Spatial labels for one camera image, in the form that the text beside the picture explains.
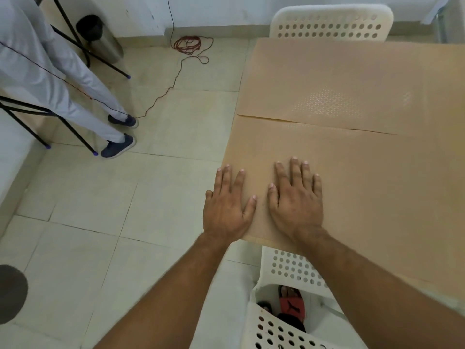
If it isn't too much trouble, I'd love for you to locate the thin red cable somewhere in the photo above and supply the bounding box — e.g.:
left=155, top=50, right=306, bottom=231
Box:
left=0, top=35, right=214, bottom=119

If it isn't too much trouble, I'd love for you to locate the person's left forearm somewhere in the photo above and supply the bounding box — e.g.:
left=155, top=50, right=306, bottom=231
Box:
left=93, top=232, right=240, bottom=349

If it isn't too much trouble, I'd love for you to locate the dark blue shoe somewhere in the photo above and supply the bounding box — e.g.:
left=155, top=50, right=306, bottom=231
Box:
left=100, top=133, right=136, bottom=159
left=108, top=114, right=139, bottom=129

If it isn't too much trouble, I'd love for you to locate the black wall cable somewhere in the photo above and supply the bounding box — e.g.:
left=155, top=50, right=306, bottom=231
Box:
left=166, top=0, right=176, bottom=48

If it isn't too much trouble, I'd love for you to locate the red and black sandal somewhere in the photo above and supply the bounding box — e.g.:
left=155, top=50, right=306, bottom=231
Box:
left=278, top=285, right=306, bottom=321

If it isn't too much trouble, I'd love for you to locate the white furniture piece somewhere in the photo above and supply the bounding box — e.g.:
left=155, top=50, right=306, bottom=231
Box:
left=421, top=0, right=465, bottom=45

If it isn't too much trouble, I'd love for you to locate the steel bin with black liner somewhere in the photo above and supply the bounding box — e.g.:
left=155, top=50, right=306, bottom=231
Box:
left=76, top=14, right=125, bottom=64

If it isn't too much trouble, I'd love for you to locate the person's left hand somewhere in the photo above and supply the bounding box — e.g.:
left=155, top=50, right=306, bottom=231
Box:
left=203, top=164, right=258, bottom=245

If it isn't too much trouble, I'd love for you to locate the white perforated plastic chair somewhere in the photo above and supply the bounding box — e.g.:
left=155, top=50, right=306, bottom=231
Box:
left=269, top=4, right=394, bottom=42
left=241, top=245, right=364, bottom=349

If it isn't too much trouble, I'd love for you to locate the dark grey round object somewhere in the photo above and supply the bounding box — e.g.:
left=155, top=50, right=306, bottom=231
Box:
left=0, top=264, right=29, bottom=325

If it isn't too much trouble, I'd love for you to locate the person's right hand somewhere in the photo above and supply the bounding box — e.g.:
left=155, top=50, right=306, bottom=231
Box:
left=268, top=157, right=324, bottom=242

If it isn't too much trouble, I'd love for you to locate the person's right forearm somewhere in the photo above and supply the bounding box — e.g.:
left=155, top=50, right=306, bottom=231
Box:
left=289, top=227, right=465, bottom=349

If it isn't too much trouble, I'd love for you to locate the beige textured table mat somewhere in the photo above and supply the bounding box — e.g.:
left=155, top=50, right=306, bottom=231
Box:
left=220, top=115, right=465, bottom=293

